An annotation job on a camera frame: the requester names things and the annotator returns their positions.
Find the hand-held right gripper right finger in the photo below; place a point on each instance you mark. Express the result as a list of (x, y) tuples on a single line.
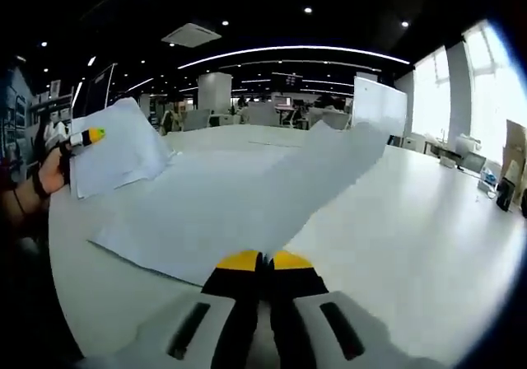
[(383, 344)]

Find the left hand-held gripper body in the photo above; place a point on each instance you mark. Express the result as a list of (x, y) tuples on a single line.
[(57, 134)]

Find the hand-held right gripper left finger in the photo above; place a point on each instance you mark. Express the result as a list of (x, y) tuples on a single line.
[(154, 344)]

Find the white printing paper sheet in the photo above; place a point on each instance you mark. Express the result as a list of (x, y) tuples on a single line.
[(329, 171), (123, 150)]

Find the pile of white printing papers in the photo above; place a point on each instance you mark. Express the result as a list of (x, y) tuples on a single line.
[(164, 220)]

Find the person's left hand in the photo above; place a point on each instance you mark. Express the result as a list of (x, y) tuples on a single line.
[(53, 175)]

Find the white storage shelf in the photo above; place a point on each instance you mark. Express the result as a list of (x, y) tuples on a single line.
[(41, 109)]

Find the dark roll-up banner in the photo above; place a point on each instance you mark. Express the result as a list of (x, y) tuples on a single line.
[(101, 89)]

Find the grey office chair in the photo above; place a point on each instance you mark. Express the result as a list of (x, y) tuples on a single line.
[(195, 120)]

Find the white table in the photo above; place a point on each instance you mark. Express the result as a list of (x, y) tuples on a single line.
[(411, 220)]

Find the ceiling air conditioner unit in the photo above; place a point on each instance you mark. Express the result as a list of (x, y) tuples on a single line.
[(191, 35)]

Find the green potted plant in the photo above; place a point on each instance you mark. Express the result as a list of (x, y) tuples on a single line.
[(233, 110)]

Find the small white box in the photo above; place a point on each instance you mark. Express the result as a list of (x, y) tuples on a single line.
[(448, 162)]

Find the blue tissue box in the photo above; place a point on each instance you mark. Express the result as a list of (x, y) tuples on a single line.
[(489, 178)]

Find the black hanging screen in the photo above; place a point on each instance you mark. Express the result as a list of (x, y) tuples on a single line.
[(288, 80)]

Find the curved ceiling light strip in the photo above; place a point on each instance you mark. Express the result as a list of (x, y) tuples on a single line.
[(288, 48)]

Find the brown cardboard box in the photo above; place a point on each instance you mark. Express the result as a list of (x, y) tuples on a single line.
[(514, 165)]

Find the white whiteboard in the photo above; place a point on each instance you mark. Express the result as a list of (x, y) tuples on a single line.
[(379, 105)]

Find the open cardboard box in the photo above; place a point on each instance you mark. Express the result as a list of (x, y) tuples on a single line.
[(518, 134)]

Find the dark wall poster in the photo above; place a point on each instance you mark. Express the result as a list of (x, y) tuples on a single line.
[(14, 113)]

